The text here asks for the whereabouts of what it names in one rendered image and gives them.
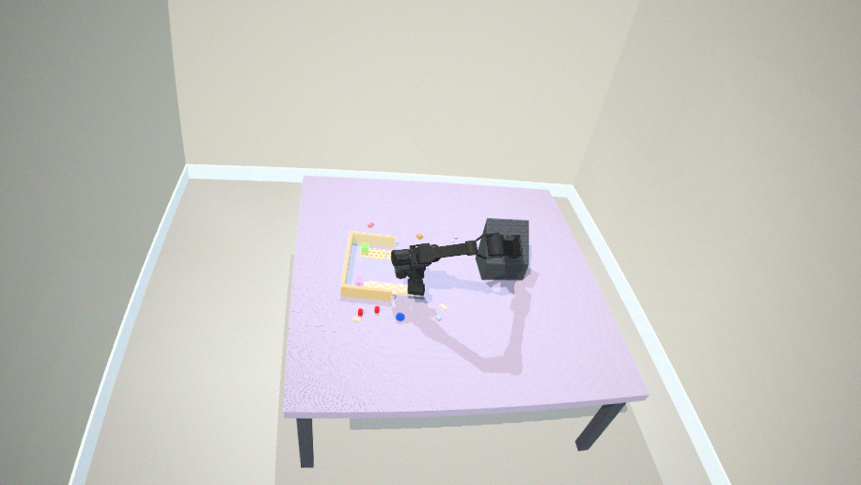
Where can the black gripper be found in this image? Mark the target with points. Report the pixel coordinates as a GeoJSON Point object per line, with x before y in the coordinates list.
{"type": "Point", "coordinates": [415, 284]}

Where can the pale yellow strip with purple zigzag lines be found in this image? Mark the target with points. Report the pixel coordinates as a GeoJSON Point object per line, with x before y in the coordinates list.
{"type": "Point", "coordinates": [401, 290]}

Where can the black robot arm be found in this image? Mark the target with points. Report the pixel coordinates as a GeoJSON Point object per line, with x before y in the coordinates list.
{"type": "Point", "coordinates": [424, 254]}

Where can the tan open-top rectangular tray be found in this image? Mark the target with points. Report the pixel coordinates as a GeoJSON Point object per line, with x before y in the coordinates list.
{"type": "Point", "coordinates": [368, 270]}

